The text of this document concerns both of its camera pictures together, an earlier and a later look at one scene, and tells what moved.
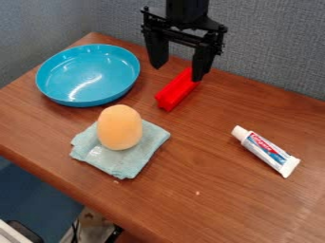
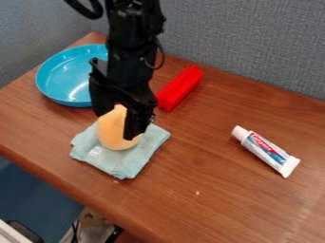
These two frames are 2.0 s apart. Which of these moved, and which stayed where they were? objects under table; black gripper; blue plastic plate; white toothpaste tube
Moved: black gripper
Stayed: white toothpaste tube; objects under table; blue plastic plate
